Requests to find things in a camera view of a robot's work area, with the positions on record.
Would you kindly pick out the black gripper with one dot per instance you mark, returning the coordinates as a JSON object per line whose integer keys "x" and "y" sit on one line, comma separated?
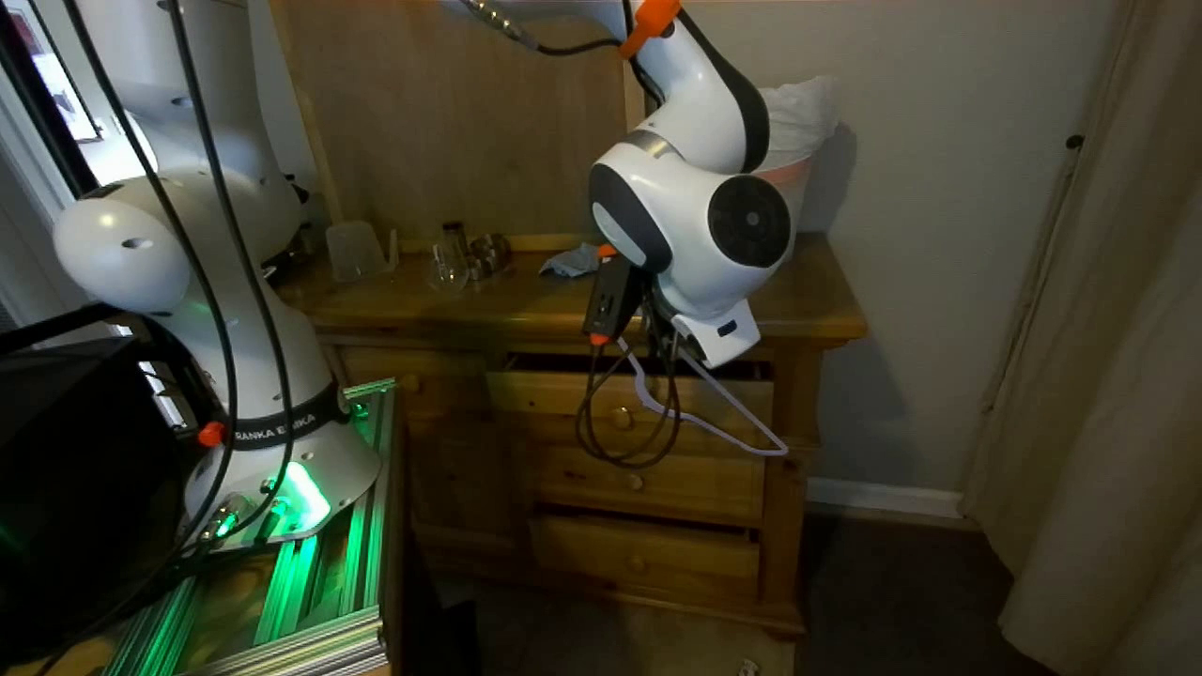
{"x": 660, "y": 322}

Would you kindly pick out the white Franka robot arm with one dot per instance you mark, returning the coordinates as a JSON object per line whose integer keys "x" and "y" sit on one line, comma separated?
{"x": 662, "y": 191}

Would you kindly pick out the round wooden drawer knob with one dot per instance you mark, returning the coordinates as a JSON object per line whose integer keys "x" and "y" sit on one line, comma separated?
{"x": 636, "y": 478}
{"x": 620, "y": 413}

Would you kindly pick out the wooden dresser drawer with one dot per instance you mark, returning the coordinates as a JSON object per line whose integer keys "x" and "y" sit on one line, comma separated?
{"x": 687, "y": 557}
{"x": 540, "y": 405}
{"x": 714, "y": 491}

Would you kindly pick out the light blue cloth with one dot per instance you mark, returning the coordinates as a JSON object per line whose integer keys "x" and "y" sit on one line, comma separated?
{"x": 568, "y": 266}

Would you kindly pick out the wooden dresser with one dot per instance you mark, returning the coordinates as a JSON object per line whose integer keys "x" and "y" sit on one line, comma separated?
{"x": 814, "y": 304}

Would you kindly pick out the clear stemless glass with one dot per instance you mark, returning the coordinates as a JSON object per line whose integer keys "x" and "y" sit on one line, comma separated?
{"x": 453, "y": 266}

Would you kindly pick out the white lined trash bin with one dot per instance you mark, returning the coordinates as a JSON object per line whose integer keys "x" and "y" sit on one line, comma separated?
{"x": 814, "y": 135}

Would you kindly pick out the white baseboard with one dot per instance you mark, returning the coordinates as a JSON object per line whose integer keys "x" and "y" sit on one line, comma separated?
{"x": 886, "y": 502}

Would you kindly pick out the small grey holder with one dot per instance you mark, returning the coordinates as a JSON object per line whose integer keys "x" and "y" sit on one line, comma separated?
{"x": 357, "y": 251}

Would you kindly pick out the large wooden board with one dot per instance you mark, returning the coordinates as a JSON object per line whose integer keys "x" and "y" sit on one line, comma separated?
{"x": 416, "y": 115}

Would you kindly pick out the beige curtain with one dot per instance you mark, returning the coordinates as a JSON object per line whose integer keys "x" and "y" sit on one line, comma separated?
{"x": 1102, "y": 436}

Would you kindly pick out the black box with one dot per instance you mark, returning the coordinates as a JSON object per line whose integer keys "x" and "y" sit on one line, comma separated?
{"x": 63, "y": 473}

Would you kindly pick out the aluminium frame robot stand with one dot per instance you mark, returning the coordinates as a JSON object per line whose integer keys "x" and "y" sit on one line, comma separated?
{"x": 313, "y": 601}

